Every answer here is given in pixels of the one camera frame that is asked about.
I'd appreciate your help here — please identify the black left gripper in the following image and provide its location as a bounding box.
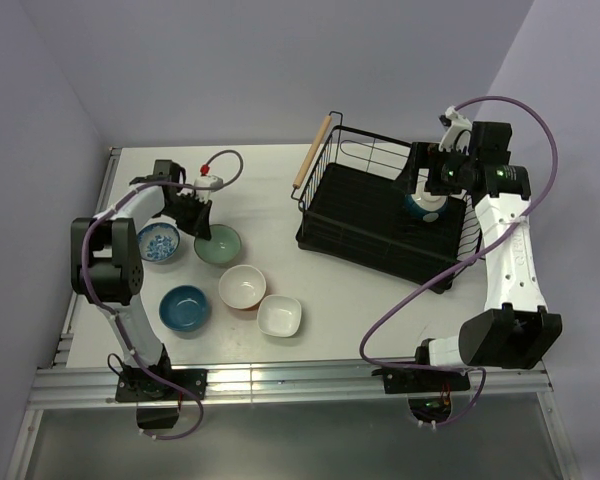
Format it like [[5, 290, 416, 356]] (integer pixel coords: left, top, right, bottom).
[[160, 193, 213, 240]]

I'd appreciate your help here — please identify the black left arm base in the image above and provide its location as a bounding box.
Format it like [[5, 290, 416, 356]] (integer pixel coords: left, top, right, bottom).
[[115, 368, 208, 432]]

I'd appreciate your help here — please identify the black wire dish rack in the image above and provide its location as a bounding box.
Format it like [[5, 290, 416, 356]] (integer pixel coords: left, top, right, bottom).
[[291, 111, 481, 284]]

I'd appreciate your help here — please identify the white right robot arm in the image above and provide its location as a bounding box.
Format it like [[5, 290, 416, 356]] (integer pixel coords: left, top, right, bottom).
[[395, 113, 562, 390]]

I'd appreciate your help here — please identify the teal and white bowl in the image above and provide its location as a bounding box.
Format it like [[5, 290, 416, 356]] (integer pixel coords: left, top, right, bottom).
[[404, 180, 449, 223]]

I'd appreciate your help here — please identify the orange bowl white inside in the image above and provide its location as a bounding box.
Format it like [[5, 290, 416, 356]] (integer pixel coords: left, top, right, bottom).
[[218, 265, 267, 310]]

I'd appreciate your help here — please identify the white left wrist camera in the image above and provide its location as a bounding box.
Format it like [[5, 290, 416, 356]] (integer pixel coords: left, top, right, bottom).
[[193, 164, 224, 192]]

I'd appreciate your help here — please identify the blue white patterned bowl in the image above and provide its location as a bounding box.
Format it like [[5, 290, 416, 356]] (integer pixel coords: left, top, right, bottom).
[[136, 222, 181, 263]]

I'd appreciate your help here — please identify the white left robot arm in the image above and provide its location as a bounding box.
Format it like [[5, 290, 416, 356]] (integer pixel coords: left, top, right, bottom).
[[70, 160, 224, 401]]

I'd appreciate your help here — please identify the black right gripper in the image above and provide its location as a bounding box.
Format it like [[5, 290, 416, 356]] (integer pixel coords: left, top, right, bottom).
[[393, 141, 477, 196]]

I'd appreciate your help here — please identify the left wooden rack handle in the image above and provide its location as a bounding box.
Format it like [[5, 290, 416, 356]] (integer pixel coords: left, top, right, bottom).
[[292, 114, 332, 190]]

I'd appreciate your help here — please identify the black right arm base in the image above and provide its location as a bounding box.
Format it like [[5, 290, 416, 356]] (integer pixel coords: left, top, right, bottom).
[[372, 367, 471, 395]]

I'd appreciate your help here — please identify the white square bowl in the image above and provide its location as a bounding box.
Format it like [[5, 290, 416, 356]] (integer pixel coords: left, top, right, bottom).
[[257, 295, 302, 338]]

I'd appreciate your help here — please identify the aluminium table edge rail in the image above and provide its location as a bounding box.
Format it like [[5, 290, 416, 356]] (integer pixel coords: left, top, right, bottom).
[[27, 359, 554, 409]]

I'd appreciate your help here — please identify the blue ceramic bowl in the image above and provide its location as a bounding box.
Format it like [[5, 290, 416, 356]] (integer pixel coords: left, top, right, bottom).
[[158, 285, 211, 333]]

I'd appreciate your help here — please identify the pale green ceramic bowl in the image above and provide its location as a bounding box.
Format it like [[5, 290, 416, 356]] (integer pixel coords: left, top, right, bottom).
[[194, 224, 242, 265]]

